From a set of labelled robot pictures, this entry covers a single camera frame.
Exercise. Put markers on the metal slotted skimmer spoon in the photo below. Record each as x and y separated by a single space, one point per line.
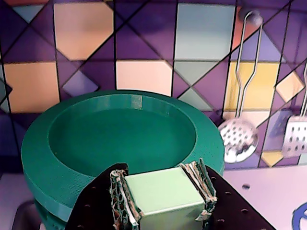
238 141

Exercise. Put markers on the metal slotted spatula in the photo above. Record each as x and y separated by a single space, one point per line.
296 139

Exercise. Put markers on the grey sink basin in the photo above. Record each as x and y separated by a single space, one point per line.
16 218

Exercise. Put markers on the light green lid block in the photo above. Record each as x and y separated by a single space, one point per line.
165 194

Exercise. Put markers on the dark green round recipient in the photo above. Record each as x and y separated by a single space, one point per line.
120 139

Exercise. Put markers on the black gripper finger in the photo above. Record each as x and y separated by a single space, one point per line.
230 203
96 203

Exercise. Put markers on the round wall hook knob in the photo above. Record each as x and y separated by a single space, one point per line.
251 18

